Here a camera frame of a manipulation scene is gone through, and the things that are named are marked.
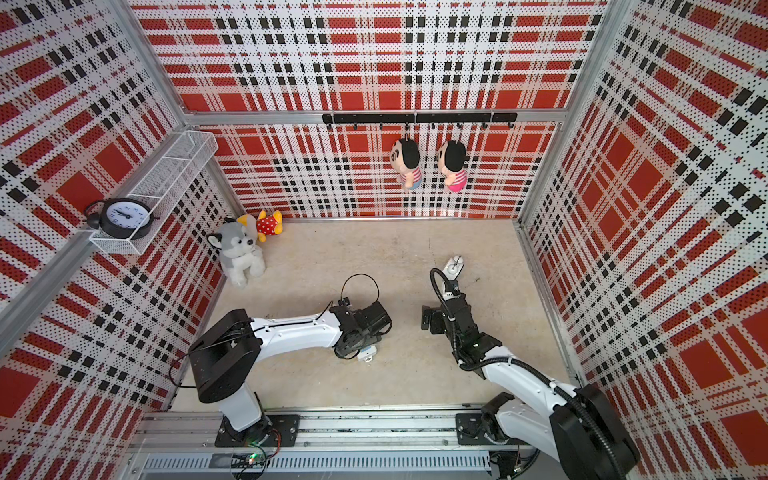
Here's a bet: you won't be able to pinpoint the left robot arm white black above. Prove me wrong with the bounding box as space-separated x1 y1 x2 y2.
187 298 392 448

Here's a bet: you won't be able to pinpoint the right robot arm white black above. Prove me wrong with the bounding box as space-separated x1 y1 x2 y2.
421 294 641 479

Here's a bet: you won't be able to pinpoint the white computer mouse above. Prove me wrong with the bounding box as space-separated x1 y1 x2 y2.
443 255 465 281

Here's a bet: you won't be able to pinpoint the yellow red plush toy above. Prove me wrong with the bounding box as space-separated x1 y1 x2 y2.
236 211 284 243

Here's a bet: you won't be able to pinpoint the grey husky plush toy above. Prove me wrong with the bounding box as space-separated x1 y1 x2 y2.
206 218 266 288

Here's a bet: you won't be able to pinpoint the hanging doll pink shorts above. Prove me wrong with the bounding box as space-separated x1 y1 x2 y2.
438 140 468 193

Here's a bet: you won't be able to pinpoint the green circuit board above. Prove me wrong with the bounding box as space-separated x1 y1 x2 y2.
230 453 269 470

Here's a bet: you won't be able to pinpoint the hanging doll blue shorts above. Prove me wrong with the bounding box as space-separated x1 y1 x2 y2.
390 138 423 190

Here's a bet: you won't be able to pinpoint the black round alarm clock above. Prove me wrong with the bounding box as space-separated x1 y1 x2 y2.
83 198 156 240

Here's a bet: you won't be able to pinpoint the black wall hook rail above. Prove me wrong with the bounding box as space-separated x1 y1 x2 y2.
321 112 519 127

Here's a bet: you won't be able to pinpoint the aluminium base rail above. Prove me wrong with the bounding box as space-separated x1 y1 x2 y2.
128 404 625 480

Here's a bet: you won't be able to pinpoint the white wire mesh shelf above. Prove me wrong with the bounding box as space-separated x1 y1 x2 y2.
89 129 218 255

